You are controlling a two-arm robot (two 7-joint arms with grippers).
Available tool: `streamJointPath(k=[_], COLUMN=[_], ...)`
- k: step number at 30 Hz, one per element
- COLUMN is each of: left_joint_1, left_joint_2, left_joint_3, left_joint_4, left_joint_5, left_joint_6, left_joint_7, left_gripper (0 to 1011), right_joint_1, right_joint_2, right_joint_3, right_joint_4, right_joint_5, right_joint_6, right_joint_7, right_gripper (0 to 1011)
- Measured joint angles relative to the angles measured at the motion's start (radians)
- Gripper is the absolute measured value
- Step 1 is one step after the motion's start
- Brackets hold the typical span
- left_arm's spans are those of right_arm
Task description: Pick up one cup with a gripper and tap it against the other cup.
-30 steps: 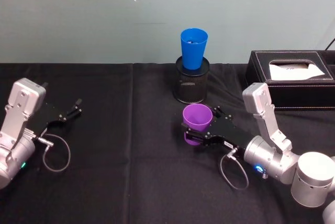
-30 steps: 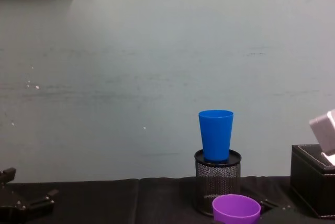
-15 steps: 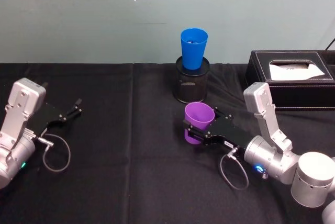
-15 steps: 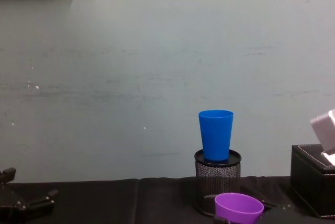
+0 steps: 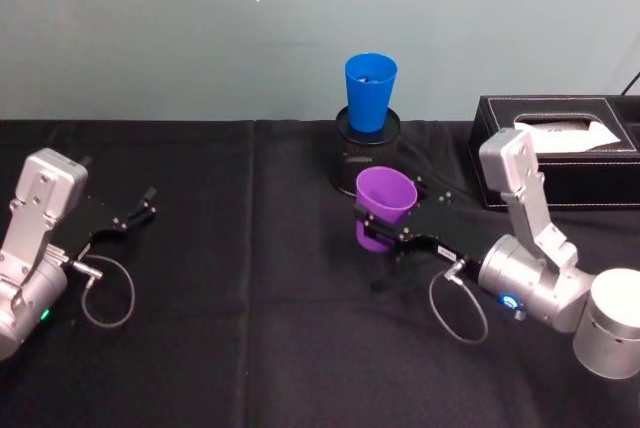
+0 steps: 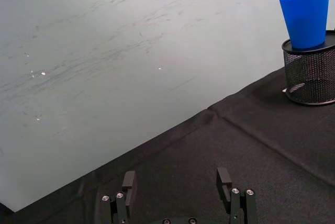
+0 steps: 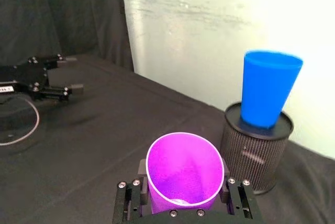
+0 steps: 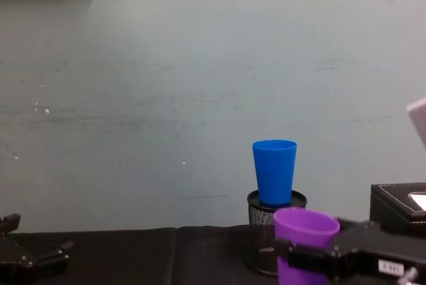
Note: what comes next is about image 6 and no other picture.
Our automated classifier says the black wire mesh holder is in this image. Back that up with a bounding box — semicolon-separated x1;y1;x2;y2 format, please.
281;30;335;105

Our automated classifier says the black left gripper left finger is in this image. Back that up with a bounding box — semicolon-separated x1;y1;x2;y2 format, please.
100;170;136;224

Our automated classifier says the black table cloth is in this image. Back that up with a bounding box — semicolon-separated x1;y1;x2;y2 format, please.
0;65;335;224

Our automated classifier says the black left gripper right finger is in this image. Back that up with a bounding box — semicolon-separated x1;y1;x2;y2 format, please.
216;167;258;224

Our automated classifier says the blue plastic cup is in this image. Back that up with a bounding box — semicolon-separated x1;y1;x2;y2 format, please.
278;0;331;50

